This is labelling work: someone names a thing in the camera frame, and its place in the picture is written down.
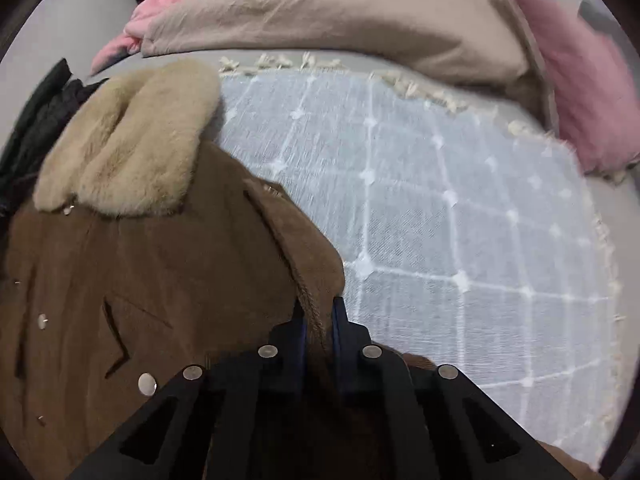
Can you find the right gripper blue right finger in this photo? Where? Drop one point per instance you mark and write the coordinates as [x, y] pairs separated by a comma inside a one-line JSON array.
[[397, 421]]

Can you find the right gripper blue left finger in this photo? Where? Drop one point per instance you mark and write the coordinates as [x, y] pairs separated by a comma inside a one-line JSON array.
[[172, 436]]

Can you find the brown wool coat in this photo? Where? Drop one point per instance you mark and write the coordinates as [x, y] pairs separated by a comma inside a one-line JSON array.
[[144, 247]]

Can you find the grey checked bed blanket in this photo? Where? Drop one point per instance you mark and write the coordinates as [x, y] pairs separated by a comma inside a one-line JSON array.
[[467, 233]]

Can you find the black quilted jacket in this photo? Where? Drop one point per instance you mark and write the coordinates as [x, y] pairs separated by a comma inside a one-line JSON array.
[[52, 105]]

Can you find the pink fleece blanket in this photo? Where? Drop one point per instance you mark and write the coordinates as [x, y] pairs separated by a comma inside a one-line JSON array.
[[129, 41]]

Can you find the beige duvet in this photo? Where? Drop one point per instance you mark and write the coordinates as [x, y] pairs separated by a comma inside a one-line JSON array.
[[484, 43]]

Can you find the pink velvet pillow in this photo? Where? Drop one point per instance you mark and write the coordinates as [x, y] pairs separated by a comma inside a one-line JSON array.
[[594, 93]]

